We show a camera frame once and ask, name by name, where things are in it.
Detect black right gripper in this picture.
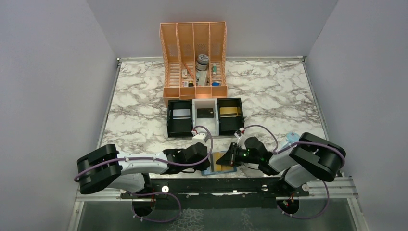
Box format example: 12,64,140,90
216,142,260,167

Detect blue leather card holder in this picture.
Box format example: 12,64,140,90
201,151,237,176

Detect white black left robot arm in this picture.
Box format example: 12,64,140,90
74,143,210,198

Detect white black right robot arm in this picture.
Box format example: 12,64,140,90
216,132,346,196

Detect black left card bin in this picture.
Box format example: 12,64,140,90
166,100,193,138

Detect black card bin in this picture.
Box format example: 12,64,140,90
166,100,193,138
217,98,245,136

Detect black right card bin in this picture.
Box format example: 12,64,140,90
217,98,245,136

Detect black credit card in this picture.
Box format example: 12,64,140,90
196,108,215,118

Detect white middle card bin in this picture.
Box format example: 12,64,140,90
192,99,219,136

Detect silver credit card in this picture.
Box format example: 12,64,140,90
172,109,191,119

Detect gold credit card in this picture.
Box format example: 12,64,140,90
219,107,241,118

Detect clear blue plastic package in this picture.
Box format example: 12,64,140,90
284,132,300,145

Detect green white small tube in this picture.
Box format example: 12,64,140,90
211,63,217,76

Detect grey round jar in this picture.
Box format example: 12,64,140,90
196,54,209,71

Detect orange plastic file organizer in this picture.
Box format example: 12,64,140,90
160,22,228,105

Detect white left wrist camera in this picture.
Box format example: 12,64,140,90
191,132,209,145

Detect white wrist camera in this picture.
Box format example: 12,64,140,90
234,128,247,145
191,132,209,145

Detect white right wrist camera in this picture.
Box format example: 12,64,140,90
234,128,247,145

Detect black metal base rail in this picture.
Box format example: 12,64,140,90
76,177,357,211

